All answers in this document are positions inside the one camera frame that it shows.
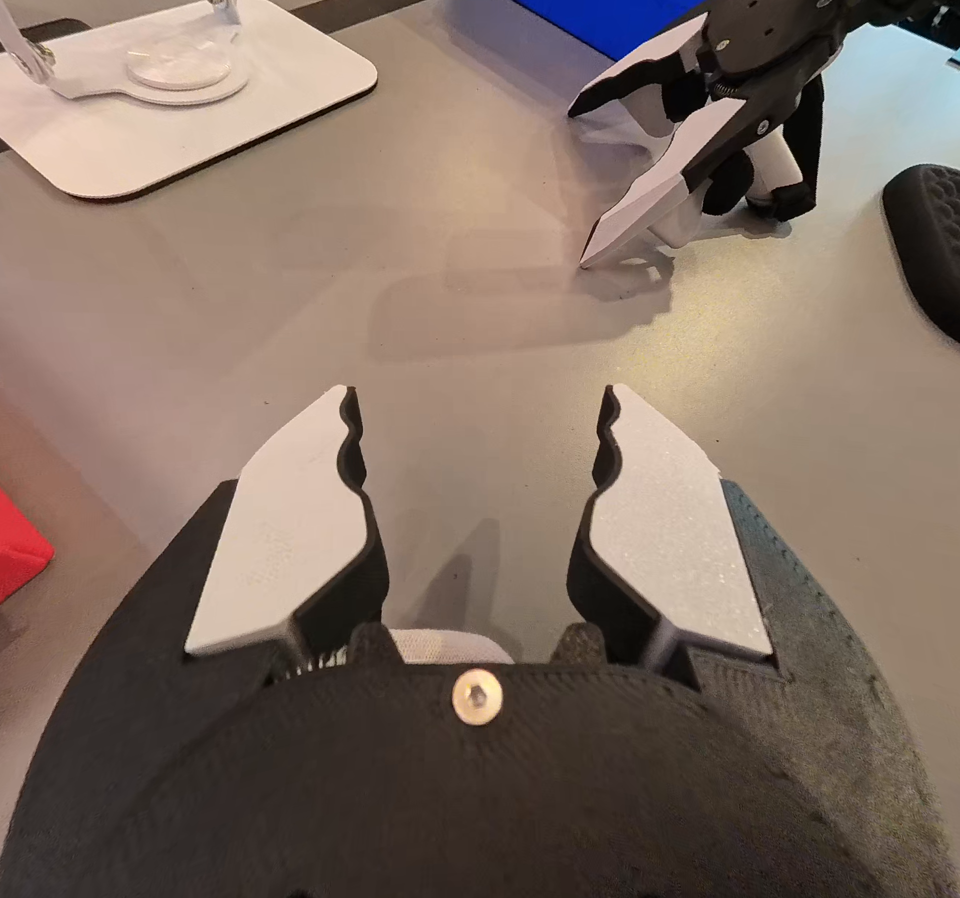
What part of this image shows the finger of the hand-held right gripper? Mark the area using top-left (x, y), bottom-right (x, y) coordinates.
top-left (577, 97), bottom-right (753, 269)
top-left (567, 12), bottom-right (710, 158)

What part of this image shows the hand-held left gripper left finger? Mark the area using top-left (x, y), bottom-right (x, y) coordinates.
top-left (183, 384), bottom-right (391, 663)

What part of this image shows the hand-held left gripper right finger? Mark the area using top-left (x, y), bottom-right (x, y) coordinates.
top-left (567, 383), bottom-right (775, 672)

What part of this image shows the red plastic bin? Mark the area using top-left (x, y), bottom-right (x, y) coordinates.
top-left (0, 489), bottom-right (56, 605)

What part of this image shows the black textured pad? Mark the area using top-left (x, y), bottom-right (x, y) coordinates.
top-left (881, 163), bottom-right (960, 348)

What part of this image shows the white stand base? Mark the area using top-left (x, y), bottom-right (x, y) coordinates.
top-left (0, 0), bottom-right (378, 202)

